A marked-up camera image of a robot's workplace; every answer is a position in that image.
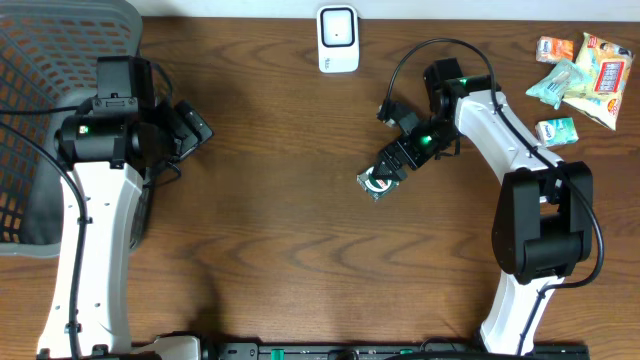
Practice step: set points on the green white tissue pack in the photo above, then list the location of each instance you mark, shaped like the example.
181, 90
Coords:
557, 132

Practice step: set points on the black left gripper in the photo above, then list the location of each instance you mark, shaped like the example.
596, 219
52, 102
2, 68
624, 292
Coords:
185, 132

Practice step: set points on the white barcode scanner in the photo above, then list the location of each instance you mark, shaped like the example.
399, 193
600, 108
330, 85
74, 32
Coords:
337, 39

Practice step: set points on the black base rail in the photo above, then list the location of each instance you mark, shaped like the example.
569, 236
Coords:
430, 350

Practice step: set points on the dark grey plastic basket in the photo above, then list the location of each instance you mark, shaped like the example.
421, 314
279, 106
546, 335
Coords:
49, 53

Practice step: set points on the orange tissue pack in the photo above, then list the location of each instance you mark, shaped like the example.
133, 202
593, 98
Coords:
552, 50

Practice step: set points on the light teal wipes pack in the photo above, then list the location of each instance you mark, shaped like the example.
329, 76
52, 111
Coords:
564, 76

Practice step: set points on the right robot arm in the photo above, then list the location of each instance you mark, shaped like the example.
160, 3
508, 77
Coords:
544, 224

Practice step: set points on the dark green Zam-Buk box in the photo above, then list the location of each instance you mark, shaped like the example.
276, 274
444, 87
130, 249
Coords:
375, 188

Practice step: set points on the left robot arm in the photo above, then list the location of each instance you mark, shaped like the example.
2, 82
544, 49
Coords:
108, 153

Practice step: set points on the yellow antibacterial wipes bag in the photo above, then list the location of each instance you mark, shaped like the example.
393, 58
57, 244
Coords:
608, 65

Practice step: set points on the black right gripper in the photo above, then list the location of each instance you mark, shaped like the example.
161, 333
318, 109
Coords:
412, 156

